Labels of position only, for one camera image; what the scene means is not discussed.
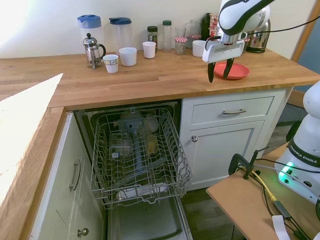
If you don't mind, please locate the large empty glass jar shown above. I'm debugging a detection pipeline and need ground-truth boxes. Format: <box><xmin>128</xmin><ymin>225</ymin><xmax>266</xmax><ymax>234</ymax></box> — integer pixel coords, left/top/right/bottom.
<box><xmin>184</xmin><ymin>19</ymin><xmax>203</xmax><ymax>38</ymax></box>

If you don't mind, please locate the wide white mug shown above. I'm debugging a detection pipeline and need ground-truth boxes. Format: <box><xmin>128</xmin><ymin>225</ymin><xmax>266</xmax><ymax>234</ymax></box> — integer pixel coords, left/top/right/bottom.
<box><xmin>118</xmin><ymin>46</ymin><xmax>138</xmax><ymax>67</ymax></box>

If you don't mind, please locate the metal drawer handle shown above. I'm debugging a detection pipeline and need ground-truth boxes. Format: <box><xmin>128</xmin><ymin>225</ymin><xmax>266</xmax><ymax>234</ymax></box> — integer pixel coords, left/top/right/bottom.
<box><xmin>222</xmin><ymin>108</ymin><xmax>247</xmax><ymax>115</ymax></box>

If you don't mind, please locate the clear glass food container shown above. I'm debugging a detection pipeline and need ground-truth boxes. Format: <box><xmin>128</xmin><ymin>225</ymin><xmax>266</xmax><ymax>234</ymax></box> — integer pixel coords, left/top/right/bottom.
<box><xmin>109</xmin><ymin>133</ymin><xmax>133</xmax><ymax>158</ymax></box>

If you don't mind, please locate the grey wire dishwasher rack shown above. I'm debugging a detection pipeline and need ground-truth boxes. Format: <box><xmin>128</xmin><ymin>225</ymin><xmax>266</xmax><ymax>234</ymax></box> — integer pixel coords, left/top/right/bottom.
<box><xmin>90</xmin><ymin>106</ymin><xmax>193</xmax><ymax>210</ymax></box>

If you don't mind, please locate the frosted pitcher blue lid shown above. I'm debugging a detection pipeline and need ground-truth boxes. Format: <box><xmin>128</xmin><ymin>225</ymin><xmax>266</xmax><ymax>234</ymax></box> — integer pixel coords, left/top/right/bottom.
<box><xmin>76</xmin><ymin>14</ymin><xmax>105</xmax><ymax>60</ymax></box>

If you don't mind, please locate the grey floor mat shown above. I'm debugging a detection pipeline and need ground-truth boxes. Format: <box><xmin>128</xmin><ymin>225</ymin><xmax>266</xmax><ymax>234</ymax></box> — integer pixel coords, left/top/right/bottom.
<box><xmin>277</xmin><ymin>101</ymin><xmax>310</xmax><ymax>126</ymax></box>

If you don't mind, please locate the small patterned cup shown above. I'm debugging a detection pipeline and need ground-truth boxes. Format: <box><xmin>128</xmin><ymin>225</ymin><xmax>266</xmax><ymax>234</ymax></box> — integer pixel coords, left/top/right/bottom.
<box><xmin>102</xmin><ymin>54</ymin><xmax>119</xmax><ymax>74</ymax></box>

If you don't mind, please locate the clear drinking glass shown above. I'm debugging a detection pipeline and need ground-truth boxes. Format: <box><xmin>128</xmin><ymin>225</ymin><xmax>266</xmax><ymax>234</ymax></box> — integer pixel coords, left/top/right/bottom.
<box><xmin>174</xmin><ymin>26</ymin><xmax>187</xmax><ymax>39</ymax></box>

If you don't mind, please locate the clear bottle green lid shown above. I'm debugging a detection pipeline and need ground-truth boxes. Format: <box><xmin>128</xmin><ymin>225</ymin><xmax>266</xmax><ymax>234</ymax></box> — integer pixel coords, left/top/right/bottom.
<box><xmin>161</xmin><ymin>20</ymin><xmax>173</xmax><ymax>53</ymax></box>

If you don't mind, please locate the red white yogurt pot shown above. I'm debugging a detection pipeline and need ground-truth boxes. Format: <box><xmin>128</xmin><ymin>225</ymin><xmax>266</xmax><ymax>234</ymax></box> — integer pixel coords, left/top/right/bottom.
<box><xmin>208</xmin><ymin>27</ymin><xmax>222</xmax><ymax>40</ymax></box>
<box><xmin>209</xmin><ymin>12</ymin><xmax>221</xmax><ymax>29</ymax></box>

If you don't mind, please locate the clear pitcher dark blue lid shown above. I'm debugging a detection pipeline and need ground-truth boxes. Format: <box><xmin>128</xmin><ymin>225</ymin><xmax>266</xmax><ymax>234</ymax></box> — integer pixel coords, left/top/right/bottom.
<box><xmin>108</xmin><ymin>16</ymin><xmax>133</xmax><ymax>55</ymax></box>

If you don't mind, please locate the dark tall canister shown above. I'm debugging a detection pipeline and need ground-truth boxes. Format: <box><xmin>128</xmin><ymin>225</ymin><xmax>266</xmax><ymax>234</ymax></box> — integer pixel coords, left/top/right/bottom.
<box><xmin>201</xmin><ymin>12</ymin><xmax>212</xmax><ymax>42</ymax></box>

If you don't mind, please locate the tall white cup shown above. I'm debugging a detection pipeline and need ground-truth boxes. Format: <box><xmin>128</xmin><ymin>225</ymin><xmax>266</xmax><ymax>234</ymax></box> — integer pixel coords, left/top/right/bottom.
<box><xmin>142</xmin><ymin>41</ymin><xmax>157</xmax><ymax>60</ymax></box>

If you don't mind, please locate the metal cabinet bar handle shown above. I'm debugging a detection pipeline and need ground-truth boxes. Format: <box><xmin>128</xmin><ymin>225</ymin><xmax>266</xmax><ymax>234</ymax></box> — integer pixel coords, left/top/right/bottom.
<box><xmin>68</xmin><ymin>159</ymin><xmax>82</xmax><ymax>192</ymax></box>

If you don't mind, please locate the white mug near jars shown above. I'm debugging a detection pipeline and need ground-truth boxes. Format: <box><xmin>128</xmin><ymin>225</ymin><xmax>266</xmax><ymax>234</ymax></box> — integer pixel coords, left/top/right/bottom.
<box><xmin>191</xmin><ymin>39</ymin><xmax>208</xmax><ymax>58</ymax></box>

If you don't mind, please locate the yellow cable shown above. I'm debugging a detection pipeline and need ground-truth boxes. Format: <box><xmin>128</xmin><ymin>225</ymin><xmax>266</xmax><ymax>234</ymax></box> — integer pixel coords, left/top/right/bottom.
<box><xmin>252</xmin><ymin>169</ymin><xmax>277</xmax><ymax>202</ymax></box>

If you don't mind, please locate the dark jar green lid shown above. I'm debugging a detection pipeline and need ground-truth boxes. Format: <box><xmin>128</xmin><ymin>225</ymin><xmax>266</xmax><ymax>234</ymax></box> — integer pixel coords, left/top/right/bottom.
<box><xmin>146</xmin><ymin>25</ymin><xmax>159</xmax><ymax>52</ymax></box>

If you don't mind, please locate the black C-clamp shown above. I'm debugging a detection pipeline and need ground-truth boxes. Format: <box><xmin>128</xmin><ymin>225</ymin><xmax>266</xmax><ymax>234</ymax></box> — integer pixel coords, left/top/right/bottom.
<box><xmin>228</xmin><ymin>147</ymin><xmax>270</xmax><ymax>180</ymax></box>

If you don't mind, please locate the wooden door frame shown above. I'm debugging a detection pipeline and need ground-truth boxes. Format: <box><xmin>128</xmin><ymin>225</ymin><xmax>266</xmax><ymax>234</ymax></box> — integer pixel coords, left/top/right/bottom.
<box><xmin>291</xmin><ymin>9</ymin><xmax>320</xmax><ymax>76</ymax></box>

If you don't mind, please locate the stainless steel kettle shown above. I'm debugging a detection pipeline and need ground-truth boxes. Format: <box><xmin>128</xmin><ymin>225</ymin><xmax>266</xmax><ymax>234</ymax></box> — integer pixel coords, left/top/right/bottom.
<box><xmin>246</xmin><ymin>18</ymin><xmax>272</xmax><ymax>54</ymax></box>

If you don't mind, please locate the red round plate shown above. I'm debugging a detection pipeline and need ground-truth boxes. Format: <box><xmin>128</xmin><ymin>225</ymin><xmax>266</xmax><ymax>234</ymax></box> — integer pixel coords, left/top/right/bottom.
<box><xmin>213</xmin><ymin>61</ymin><xmax>250</xmax><ymax>81</ymax></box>

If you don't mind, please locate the glass jar red checked lid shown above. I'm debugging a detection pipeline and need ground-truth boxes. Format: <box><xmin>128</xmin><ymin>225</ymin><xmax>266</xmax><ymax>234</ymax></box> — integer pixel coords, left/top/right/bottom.
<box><xmin>186</xmin><ymin>34</ymin><xmax>203</xmax><ymax>48</ymax></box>
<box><xmin>174</xmin><ymin>36</ymin><xmax>188</xmax><ymax>56</ymax></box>

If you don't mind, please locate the stainless steel dishwasher door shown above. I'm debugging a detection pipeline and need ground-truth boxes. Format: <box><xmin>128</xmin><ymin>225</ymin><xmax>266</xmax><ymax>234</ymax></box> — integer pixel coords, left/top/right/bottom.
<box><xmin>107</xmin><ymin>194</ymin><xmax>193</xmax><ymax>240</ymax></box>

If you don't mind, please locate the glass French press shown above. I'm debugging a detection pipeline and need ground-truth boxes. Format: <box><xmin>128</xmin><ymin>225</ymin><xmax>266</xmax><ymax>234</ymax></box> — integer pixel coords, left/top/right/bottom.
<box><xmin>82</xmin><ymin>32</ymin><xmax>107</xmax><ymax>70</ymax></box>

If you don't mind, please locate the yellowish drinking glass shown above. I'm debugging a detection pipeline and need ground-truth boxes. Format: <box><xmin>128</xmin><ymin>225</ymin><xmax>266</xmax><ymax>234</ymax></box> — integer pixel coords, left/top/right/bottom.
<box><xmin>145</xmin><ymin>134</ymin><xmax>159</xmax><ymax>154</ymax></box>

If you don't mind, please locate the black cable adapter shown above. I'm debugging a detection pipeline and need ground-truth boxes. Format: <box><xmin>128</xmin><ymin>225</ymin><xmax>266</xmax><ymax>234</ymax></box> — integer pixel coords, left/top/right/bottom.
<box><xmin>273</xmin><ymin>199</ymin><xmax>292</xmax><ymax>219</ymax></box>

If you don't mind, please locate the white paper strip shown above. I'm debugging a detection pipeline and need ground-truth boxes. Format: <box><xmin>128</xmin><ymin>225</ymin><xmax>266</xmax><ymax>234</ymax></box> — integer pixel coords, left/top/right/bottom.
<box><xmin>271</xmin><ymin>214</ymin><xmax>291</xmax><ymax>240</ymax></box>

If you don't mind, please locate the white cabinet door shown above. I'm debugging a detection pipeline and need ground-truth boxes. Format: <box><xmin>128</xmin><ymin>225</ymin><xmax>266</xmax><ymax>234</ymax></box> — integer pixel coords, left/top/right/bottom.
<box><xmin>189</xmin><ymin>120</ymin><xmax>266</xmax><ymax>185</ymax></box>

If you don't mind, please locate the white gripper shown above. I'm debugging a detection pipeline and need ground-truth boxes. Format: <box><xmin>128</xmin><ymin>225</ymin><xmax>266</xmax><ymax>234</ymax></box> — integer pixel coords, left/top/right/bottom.
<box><xmin>201</xmin><ymin>37</ymin><xmax>246</xmax><ymax>84</ymax></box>

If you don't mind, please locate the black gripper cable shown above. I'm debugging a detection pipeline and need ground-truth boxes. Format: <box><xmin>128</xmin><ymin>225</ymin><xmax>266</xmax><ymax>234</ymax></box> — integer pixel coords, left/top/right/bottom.
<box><xmin>246</xmin><ymin>9</ymin><xmax>320</xmax><ymax>35</ymax></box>

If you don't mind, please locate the white drawer front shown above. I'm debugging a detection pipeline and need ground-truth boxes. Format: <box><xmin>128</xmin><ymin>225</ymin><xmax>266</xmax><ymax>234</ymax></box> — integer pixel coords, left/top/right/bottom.
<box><xmin>191</xmin><ymin>96</ymin><xmax>275</xmax><ymax>126</ymax></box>

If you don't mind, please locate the white corner cabinet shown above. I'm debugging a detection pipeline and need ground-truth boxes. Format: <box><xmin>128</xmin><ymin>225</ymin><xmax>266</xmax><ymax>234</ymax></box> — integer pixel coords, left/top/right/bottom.
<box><xmin>29</xmin><ymin>112</ymin><xmax>106</xmax><ymax>240</ymax></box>

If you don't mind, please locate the wooden mounting board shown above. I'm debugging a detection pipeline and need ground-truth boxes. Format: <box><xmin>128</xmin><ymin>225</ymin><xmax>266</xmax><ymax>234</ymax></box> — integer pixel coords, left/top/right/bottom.
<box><xmin>206</xmin><ymin>144</ymin><xmax>320</xmax><ymax>240</ymax></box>

